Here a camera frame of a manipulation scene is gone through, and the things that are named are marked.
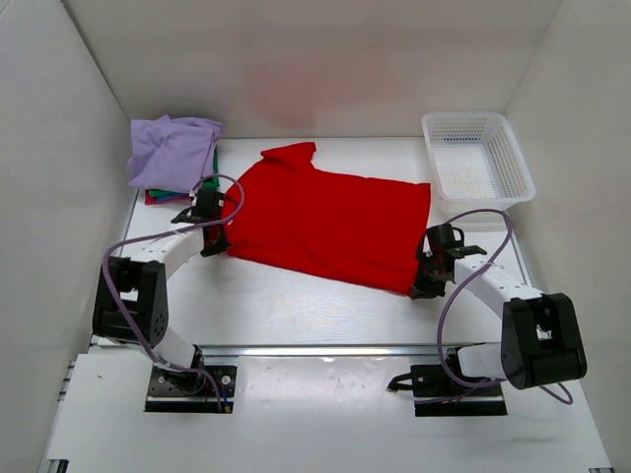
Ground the aluminium table rail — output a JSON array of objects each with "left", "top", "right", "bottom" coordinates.
[{"left": 201, "top": 344, "right": 438, "bottom": 358}]

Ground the blue folded t-shirt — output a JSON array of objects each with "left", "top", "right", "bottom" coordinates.
[{"left": 149, "top": 191, "right": 189, "bottom": 202}]

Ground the lilac folded t-shirt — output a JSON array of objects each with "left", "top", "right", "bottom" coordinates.
[{"left": 127, "top": 114, "right": 224, "bottom": 193}]

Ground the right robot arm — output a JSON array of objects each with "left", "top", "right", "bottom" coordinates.
[{"left": 410, "top": 223, "right": 588, "bottom": 395}]

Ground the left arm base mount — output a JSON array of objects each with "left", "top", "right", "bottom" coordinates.
[{"left": 144, "top": 355, "right": 238, "bottom": 415}]

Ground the white plastic basket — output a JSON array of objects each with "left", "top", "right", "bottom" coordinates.
[{"left": 422, "top": 111, "right": 535, "bottom": 216}]

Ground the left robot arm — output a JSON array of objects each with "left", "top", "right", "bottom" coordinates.
[{"left": 93, "top": 188, "right": 230, "bottom": 392}]

